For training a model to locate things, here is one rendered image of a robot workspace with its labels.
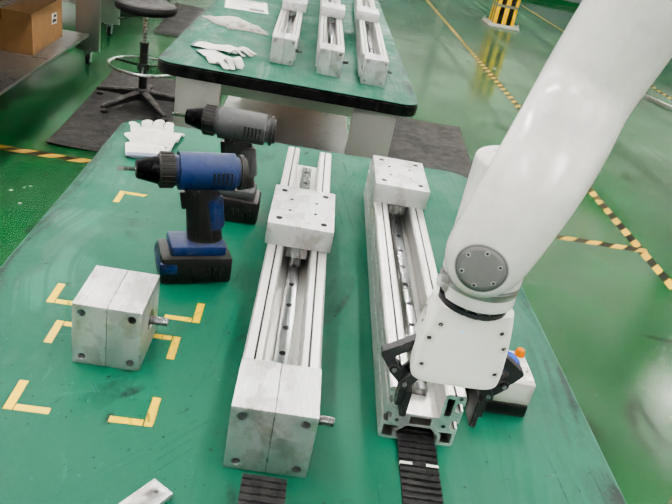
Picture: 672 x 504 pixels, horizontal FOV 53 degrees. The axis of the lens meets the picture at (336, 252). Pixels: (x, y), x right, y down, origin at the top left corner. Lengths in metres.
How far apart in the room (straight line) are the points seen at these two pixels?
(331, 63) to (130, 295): 1.78
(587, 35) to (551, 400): 0.63
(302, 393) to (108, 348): 0.29
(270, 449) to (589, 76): 0.52
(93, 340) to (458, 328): 0.48
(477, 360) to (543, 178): 0.26
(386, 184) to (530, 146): 0.78
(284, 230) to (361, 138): 1.47
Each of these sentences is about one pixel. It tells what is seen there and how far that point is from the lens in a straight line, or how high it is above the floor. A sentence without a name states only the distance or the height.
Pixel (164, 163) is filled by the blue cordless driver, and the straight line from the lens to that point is 1.07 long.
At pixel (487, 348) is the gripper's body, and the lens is 0.76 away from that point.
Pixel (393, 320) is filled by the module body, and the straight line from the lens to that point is 1.00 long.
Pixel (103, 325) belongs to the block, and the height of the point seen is 0.85.
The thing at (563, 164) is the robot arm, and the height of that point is 1.23.
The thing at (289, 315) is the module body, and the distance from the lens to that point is 1.01.
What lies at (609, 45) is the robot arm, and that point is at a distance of 0.62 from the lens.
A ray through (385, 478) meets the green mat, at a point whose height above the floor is 0.78.
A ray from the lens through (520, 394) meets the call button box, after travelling 1.02.
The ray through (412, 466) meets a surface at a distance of 0.90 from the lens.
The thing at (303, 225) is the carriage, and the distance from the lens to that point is 1.12.
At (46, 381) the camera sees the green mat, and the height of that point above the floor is 0.78.
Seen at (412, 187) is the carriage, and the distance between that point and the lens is 1.37.
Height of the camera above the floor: 1.40
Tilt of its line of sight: 28 degrees down
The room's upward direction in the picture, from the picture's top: 12 degrees clockwise
